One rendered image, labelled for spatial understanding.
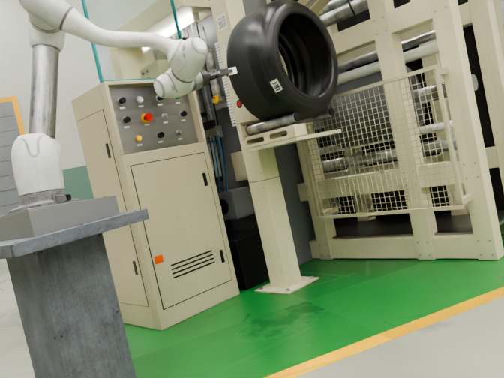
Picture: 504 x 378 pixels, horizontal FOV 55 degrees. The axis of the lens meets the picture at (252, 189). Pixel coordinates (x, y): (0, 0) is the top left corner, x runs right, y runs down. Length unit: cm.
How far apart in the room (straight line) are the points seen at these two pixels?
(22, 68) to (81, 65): 119
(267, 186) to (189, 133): 53
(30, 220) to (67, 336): 41
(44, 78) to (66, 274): 80
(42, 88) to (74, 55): 950
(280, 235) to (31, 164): 141
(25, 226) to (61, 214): 11
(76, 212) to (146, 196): 80
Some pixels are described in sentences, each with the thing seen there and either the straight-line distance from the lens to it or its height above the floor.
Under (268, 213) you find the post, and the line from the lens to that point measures 268.
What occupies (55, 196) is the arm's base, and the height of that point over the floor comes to 76.
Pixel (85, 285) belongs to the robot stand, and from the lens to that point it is 182.
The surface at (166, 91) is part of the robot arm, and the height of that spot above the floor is 108.
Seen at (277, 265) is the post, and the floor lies 14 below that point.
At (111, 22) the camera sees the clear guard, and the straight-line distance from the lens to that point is 269.
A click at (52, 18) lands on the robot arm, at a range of 205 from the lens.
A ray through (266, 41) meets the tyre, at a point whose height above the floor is 126.
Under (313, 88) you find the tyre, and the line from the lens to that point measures 279.
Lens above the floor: 74
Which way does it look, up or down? 3 degrees down
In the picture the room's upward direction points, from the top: 12 degrees counter-clockwise
